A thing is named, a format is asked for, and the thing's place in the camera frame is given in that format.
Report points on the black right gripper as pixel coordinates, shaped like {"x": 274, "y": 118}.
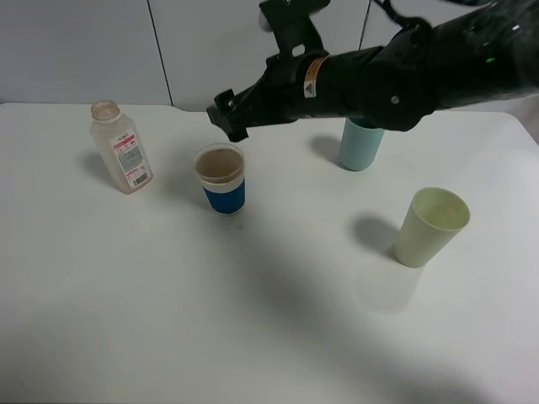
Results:
{"x": 314, "y": 86}

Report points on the clear cup with blue sleeve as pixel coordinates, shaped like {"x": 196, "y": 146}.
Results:
{"x": 220, "y": 169}

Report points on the clear plastic drink bottle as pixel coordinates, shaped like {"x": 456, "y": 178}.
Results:
{"x": 119, "y": 144}

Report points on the teal plastic cup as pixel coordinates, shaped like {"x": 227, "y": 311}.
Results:
{"x": 359, "y": 144}

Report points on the pale green plastic cup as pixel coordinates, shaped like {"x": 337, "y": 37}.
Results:
{"x": 435, "y": 216}

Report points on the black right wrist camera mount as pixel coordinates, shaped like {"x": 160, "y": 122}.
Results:
{"x": 290, "y": 22}

